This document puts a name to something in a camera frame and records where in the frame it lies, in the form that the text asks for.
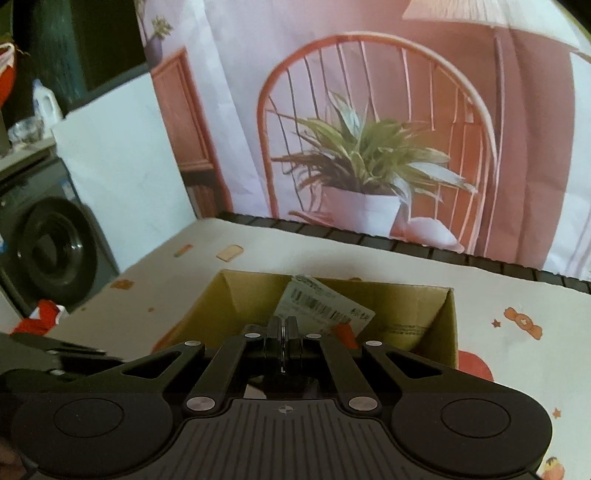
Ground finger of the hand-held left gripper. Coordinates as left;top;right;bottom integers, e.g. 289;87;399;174
58;344;124;377

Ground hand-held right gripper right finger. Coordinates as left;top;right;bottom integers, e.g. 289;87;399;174
286;318;456;415

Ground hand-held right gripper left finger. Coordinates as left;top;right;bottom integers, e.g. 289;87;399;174
117;318;284;415

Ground brown cardboard box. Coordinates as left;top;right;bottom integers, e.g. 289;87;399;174
152;269;461;371

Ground red cloth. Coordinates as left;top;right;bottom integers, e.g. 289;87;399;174
10;299;70;336

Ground white shipping label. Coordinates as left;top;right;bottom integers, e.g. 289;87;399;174
277;274;376;336

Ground small orange red packet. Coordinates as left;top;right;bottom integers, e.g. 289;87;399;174
331;323;357;352

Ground cartoon printed table mat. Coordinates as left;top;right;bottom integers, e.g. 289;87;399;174
55;217;591;480

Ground grey washing machine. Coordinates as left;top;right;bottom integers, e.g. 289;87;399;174
0;157;122;319

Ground black table edge strip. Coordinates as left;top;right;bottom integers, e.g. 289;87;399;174
216;210;591;296

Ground white partition board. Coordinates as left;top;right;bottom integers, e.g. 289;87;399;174
52;74;201;274

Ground clear glass jar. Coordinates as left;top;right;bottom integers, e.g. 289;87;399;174
8;116;45;145

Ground white plastic bottle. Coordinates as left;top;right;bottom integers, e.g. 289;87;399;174
32;78;64;125

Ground printed room scene backdrop cloth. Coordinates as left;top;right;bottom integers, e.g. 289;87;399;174
134;0;591;282

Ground red and white object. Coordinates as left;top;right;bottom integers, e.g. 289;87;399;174
0;41;20;112

